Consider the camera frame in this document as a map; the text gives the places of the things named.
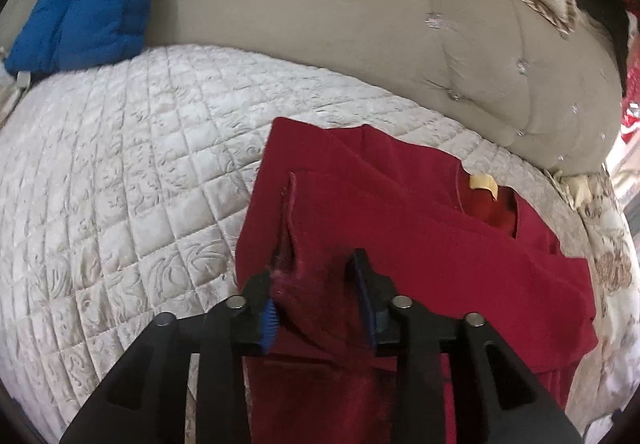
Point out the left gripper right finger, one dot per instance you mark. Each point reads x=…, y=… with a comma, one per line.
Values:
x=457, y=381

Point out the floral side pillow right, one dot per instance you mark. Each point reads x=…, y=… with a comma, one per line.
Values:
x=616, y=286

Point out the red polka dot garment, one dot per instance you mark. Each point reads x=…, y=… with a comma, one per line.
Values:
x=629, y=126

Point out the dark red sweater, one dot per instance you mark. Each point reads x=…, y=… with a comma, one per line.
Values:
x=320, y=195

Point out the beige tufted headboard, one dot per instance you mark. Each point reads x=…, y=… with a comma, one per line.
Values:
x=500, y=67

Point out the cream embroidered pillow left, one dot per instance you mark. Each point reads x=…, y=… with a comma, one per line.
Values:
x=12, y=89

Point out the blue quilted cushion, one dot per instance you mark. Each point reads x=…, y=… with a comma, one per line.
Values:
x=66, y=35

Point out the white quilted bedspread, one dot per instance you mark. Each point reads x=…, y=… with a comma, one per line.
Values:
x=124, y=188

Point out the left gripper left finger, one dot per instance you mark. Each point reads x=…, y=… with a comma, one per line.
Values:
x=142, y=399

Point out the cream crumpled cloth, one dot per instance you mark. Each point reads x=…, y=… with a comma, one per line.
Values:
x=574, y=190

